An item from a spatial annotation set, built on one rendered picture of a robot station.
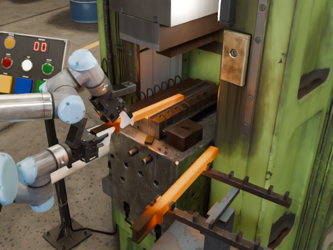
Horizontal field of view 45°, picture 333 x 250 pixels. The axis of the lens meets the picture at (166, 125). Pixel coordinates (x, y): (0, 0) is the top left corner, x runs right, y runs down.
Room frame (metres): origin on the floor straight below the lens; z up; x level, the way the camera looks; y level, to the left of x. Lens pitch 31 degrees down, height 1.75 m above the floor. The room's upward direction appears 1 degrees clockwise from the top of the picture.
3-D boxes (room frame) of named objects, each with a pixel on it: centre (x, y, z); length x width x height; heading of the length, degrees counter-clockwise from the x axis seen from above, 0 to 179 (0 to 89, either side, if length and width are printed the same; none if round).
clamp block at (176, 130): (1.28, -0.07, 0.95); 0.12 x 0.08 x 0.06; 138
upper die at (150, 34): (1.51, -0.04, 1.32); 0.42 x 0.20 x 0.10; 138
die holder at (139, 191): (1.48, -0.09, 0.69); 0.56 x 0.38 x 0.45; 138
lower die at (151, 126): (1.51, -0.04, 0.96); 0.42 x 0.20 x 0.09; 138
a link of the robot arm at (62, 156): (1.05, 0.34, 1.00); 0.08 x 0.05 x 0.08; 48
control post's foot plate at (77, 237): (1.67, 0.57, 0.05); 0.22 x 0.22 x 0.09; 48
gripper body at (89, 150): (1.11, 0.29, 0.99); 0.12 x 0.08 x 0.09; 138
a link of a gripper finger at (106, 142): (1.17, 0.21, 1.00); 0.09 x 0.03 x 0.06; 135
